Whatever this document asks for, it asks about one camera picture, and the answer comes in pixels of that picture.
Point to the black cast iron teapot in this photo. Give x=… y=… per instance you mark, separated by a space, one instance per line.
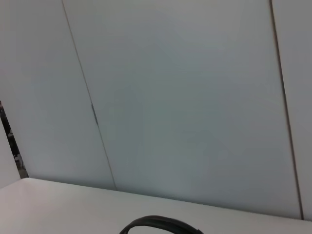
x=158 y=220

